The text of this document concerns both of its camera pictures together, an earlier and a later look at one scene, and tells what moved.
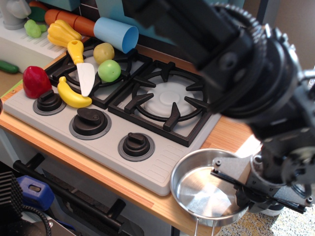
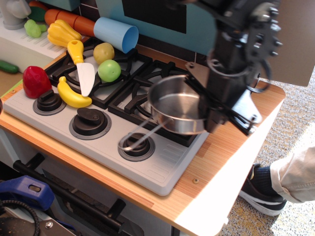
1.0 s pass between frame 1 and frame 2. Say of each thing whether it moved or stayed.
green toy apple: stayed
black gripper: moved
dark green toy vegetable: stayed
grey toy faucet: stayed
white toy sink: stayed
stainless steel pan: moved
